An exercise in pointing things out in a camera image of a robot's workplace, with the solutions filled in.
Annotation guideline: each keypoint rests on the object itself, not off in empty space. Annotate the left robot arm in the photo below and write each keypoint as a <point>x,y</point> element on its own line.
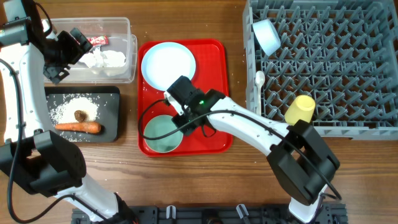
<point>33,155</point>

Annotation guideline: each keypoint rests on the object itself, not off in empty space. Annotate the pile of rice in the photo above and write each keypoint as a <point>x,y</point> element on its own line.
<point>62,107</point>

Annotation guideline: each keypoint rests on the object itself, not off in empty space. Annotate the large light blue plate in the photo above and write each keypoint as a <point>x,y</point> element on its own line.
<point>165,62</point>

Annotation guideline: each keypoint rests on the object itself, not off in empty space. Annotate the grey dishwasher rack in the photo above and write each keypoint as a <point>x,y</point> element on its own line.
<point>341,53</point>

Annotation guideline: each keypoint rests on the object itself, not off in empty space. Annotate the clear plastic waste bin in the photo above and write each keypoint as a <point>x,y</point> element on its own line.
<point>118,31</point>

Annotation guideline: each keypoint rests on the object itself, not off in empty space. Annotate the white plastic spoon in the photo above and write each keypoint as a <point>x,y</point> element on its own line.
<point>259,81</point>

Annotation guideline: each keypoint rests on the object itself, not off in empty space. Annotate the red serving tray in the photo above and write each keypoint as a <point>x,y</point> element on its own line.
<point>211,73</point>

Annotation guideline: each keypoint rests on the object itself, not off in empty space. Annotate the brown food scrap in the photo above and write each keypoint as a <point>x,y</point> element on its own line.
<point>80,116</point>

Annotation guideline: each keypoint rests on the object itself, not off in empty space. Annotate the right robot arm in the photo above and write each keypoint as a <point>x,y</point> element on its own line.
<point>300,159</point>

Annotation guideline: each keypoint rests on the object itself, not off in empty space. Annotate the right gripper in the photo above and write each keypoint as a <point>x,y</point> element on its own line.
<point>178,121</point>

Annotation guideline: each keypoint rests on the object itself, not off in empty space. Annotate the crumpled white tissue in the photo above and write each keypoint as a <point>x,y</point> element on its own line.
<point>108,62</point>

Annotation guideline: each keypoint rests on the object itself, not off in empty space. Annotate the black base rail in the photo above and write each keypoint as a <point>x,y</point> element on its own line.
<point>331,213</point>

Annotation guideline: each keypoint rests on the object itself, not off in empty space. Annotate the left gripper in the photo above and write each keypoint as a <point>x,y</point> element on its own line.
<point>75,52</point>

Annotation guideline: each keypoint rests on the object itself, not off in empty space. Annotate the light blue bowl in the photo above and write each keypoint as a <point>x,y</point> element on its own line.
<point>267,36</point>

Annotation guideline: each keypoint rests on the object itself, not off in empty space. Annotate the green bowl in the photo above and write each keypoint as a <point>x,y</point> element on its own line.
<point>159,126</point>

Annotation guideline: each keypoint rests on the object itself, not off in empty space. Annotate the yellow plastic cup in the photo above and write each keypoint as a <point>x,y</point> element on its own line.
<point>302,108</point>

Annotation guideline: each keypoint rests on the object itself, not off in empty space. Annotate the black food waste tray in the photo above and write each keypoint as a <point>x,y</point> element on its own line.
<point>109,114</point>

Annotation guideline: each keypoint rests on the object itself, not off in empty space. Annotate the red snack wrapper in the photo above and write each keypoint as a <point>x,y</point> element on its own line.
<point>98,40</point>

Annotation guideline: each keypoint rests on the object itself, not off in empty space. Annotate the orange carrot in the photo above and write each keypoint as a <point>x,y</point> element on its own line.
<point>86,127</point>

